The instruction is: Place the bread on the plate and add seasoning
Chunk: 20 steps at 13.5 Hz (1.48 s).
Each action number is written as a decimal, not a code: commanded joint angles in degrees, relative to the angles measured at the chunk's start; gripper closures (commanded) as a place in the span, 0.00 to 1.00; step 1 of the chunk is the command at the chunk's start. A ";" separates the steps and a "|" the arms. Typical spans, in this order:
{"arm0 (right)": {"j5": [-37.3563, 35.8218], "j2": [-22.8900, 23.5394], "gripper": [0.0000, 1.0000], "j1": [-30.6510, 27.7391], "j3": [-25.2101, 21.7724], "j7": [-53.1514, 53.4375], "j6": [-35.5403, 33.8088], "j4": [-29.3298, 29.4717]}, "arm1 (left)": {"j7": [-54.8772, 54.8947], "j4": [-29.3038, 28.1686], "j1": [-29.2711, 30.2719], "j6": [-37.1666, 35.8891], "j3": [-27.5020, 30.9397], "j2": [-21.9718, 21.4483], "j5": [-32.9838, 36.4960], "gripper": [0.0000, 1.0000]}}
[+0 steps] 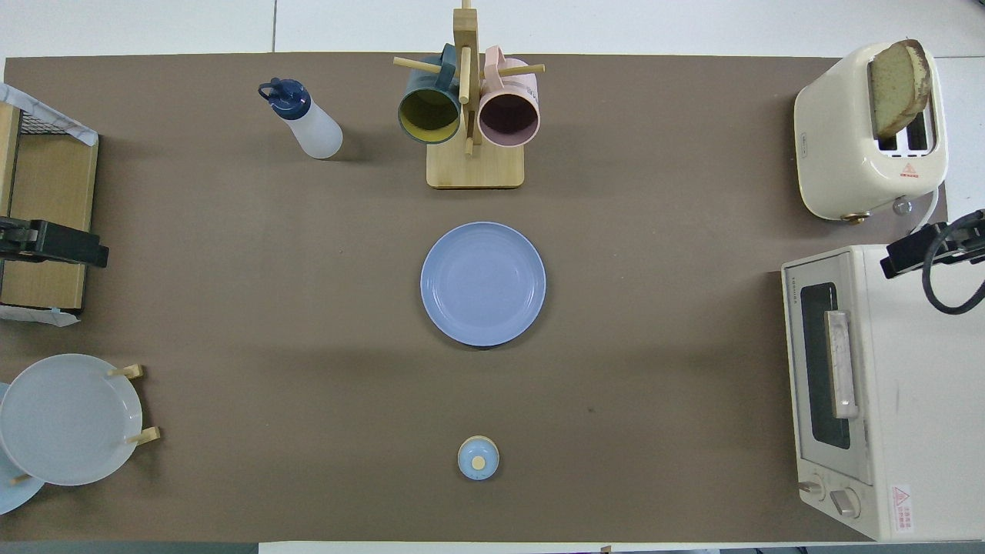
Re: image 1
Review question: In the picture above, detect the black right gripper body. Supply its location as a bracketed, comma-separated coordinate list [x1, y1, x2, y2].
[935, 209, 985, 264]

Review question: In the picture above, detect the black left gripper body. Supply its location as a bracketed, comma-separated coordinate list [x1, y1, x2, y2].
[0, 218, 45, 261]

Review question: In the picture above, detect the toasted bread slice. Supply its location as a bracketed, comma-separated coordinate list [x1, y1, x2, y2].
[868, 38, 933, 141]

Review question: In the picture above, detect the white squeeze bottle blue cap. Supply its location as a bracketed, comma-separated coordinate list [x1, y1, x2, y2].
[258, 78, 344, 160]

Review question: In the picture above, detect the grey round plate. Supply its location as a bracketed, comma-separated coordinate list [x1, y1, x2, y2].
[0, 353, 144, 486]

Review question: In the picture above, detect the wooden plate rack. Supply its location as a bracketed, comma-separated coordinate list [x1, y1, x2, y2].
[9, 364, 161, 486]

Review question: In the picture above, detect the light blue round plate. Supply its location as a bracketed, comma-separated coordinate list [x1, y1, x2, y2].
[0, 382, 45, 516]

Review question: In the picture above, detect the cream two-slot toaster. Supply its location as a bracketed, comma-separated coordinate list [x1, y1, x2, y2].
[793, 42, 949, 224]

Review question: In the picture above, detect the blue white patterned cloth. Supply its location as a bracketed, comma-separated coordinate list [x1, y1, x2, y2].
[0, 82, 99, 147]

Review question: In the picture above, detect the white toaster oven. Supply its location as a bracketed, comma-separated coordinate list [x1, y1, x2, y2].
[781, 245, 985, 542]

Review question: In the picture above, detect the brown table mat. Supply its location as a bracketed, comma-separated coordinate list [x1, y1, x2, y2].
[0, 52, 949, 544]

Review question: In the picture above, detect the dark teal mug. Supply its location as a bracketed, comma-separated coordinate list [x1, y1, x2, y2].
[397, 43, 462, 145]

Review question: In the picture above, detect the wooden mug tree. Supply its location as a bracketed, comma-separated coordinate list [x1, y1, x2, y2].
[392, 0, 546, 190]

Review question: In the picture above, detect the pink mug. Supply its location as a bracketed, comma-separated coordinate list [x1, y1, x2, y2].
[478, 45, 542, 149]

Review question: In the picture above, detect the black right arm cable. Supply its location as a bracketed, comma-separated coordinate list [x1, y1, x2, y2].
[922, 212, 985, 315]

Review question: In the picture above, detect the white toaster power cord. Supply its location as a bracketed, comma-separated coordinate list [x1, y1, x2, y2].
[908, 187, 946, 235]

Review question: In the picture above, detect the wooden shelf with wire basket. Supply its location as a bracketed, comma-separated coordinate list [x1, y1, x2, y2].
[0, 102, 99, 311]

